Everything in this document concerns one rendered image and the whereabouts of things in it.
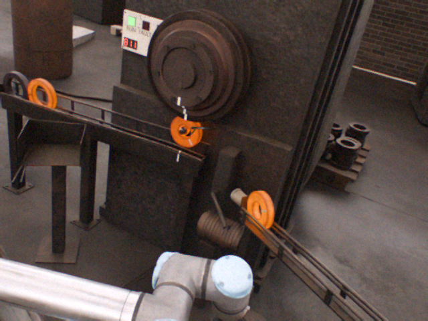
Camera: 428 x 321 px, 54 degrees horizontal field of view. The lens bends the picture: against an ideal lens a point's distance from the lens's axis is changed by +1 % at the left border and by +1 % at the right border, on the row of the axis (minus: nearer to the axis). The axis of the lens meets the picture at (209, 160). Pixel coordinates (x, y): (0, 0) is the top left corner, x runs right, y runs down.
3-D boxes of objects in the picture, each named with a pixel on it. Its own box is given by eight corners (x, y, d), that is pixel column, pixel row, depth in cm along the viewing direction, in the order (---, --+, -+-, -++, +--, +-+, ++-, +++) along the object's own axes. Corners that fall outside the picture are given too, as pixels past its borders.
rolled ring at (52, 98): (42, 118, 233) (47, 117, 236) (58, 101, 222) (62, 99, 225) (22, 91, 232) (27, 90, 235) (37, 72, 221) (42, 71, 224)
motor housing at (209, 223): (192, 285, 220) (210, 203, 194) (229, 305, 213) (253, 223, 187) (180, 301, 209) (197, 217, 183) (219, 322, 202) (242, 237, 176)
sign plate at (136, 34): (124, 47, 206) (126, 9, 197) (168, 61, 198) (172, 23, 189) (120, 47, 204) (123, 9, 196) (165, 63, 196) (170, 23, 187)
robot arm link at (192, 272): (148, 276, 89) (204, 287, 87) (162, 241, 99) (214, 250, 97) (148, 306, 94) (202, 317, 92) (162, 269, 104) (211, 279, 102)
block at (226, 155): (219, 185, 205) (228, 142, 193) (233, 191, 202) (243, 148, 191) (209, 194, 196) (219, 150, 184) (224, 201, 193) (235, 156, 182)
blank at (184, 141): (168, 122, 198) (164, 124, 195) (191, 108, 189) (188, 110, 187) (184, 150, 200) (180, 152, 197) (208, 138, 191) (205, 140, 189)
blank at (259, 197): (255, 227, 174) (248, 228, 172) (251, 190, 174) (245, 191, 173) (276, 230, 160) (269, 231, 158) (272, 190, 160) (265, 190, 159)
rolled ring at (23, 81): (24, 75, 226) (29, 73, 229) (0, 69, 233) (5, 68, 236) (29, 108, 234) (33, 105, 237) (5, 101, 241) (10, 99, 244)
